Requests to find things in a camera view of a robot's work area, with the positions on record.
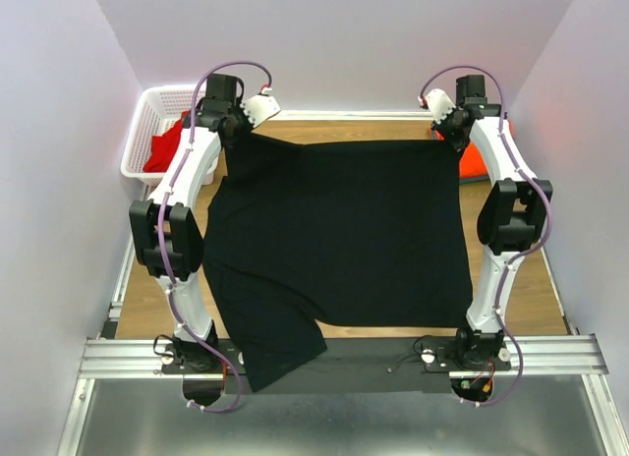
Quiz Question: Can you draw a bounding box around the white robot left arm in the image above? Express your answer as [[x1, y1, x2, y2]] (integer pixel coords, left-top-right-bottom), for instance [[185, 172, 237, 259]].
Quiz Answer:
[[129, 71, 265, 372]]

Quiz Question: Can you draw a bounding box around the aluminium left side rail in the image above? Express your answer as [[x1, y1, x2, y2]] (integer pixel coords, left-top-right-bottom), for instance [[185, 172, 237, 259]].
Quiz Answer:
[[100, 185, 151, 339]]

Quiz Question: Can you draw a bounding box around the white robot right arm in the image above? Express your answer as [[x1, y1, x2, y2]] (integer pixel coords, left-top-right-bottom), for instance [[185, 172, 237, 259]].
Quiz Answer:
[[420, 75, 553, 371]]

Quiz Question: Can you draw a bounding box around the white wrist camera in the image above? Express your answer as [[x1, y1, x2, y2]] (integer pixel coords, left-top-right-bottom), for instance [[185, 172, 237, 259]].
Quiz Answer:
[[418, 88, 456, 124], [240, 93, 281, 129]]

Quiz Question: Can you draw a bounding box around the black t shirt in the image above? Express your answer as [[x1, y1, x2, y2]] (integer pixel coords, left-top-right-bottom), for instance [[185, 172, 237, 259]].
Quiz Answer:
[[202, 134, 473, 391]]

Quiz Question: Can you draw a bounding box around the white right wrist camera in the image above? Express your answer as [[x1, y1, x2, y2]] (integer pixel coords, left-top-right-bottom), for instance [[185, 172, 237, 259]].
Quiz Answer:
[[418, 88, 456, 124]]

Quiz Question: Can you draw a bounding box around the aluminium rail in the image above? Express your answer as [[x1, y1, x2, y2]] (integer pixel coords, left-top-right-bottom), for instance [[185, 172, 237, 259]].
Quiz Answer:
[[79, 335, 608, 379], [100, 185, 151, 339]]

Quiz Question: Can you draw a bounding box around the folded orange shirt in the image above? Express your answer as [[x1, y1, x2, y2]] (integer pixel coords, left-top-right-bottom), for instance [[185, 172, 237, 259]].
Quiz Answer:
[[429, 117, 524, 183]]

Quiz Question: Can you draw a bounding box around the red crumpled shirt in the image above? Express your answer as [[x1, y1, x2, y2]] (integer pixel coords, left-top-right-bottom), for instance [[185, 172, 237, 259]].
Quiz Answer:
[[143, 111, 189, 173]]

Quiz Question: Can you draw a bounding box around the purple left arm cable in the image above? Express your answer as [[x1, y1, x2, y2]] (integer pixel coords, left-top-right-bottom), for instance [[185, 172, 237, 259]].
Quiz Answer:
[[156, 60, 274, 414]]

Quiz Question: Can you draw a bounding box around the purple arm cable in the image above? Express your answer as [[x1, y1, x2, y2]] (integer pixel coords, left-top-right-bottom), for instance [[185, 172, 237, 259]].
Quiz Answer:
[[156, 60, 274, 414], [417, 65, 554, 409]]

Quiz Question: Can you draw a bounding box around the aluminium front rail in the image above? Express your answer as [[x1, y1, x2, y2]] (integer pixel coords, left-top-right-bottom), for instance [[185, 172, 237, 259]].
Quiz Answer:
[[79, 335, 608, 379]]

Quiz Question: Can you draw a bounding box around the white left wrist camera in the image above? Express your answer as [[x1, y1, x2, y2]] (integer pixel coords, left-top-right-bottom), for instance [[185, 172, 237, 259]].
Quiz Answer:
[[240, 93, 281, 129]]

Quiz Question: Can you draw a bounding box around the white plastic laundry basket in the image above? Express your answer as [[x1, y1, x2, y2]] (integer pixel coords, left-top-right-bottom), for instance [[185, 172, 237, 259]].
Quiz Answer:
[[120, 84, 195, 187]]

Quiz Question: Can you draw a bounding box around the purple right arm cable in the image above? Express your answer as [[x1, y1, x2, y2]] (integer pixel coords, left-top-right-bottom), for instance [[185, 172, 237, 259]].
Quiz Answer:
[[417, 65, 554, 409]]

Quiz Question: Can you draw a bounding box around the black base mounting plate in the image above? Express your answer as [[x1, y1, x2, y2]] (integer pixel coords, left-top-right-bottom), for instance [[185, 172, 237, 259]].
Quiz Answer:
[[156, 335, 512, 401]]

